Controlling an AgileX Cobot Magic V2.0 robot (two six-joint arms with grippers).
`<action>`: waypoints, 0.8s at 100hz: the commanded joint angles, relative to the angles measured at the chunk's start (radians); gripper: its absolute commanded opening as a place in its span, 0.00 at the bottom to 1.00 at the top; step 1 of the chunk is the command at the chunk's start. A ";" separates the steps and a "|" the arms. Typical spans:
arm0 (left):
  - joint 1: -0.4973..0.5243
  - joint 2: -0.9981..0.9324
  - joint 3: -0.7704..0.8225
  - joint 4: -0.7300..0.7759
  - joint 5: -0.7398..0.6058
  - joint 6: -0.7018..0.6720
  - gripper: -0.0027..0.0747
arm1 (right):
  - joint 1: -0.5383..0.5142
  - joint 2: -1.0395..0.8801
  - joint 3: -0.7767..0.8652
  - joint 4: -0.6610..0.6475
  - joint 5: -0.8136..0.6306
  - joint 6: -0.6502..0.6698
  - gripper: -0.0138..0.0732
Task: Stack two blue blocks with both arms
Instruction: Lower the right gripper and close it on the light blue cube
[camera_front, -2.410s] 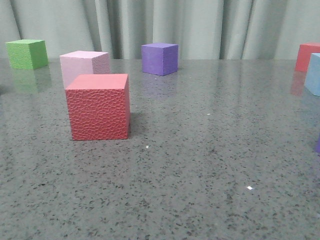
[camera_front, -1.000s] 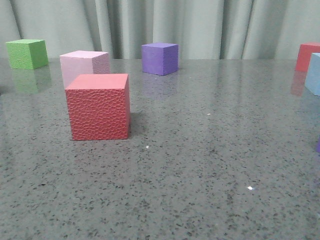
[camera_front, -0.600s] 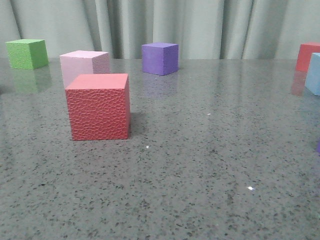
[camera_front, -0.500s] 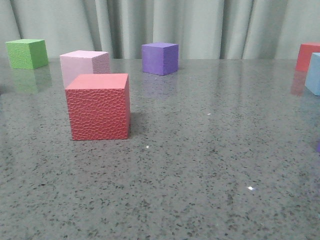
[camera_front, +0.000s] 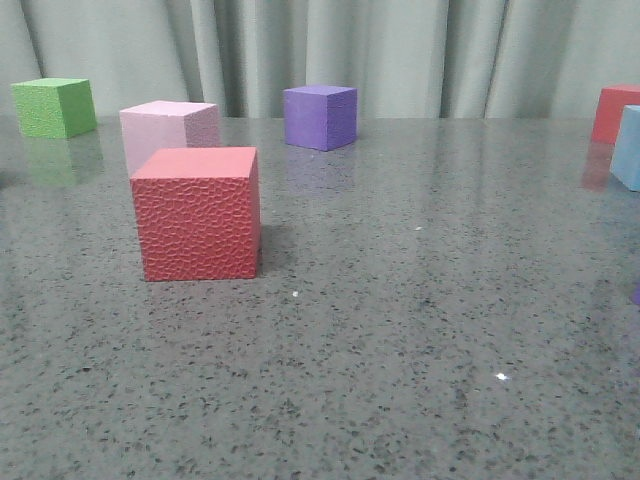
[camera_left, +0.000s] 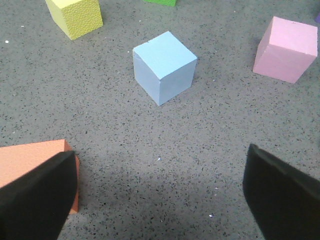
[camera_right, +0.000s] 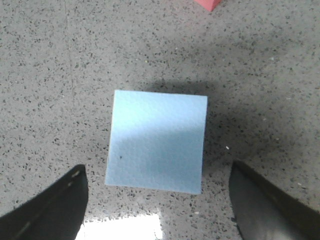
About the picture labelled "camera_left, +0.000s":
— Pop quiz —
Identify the orange foam cube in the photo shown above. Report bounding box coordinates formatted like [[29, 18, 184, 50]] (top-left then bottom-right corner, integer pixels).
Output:
[[0, 139, 80, 214]]

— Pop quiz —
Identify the yellow foam cube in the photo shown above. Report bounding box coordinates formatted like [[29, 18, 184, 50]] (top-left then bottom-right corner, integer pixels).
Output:
[[45, 0, 103, 40]]

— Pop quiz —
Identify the pink foam cube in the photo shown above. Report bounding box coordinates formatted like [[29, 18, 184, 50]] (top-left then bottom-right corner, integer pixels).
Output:
[[252, 16, 318, 84]]

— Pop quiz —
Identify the purple foam cube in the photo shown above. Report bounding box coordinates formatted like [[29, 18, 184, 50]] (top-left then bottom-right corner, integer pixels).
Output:
[[315, 13, 320, 23]]

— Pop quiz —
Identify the green foam cube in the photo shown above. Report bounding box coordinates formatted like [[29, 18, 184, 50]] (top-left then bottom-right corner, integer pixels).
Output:
[[144, 0, 177, 7]]

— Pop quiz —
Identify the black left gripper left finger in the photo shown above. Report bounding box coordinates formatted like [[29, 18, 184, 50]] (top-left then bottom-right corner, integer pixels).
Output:
[[0, 151, 77, 240]]

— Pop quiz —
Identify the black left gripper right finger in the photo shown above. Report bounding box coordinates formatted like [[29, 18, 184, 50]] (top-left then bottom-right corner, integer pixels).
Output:
[[242, 143, 320, 240]]

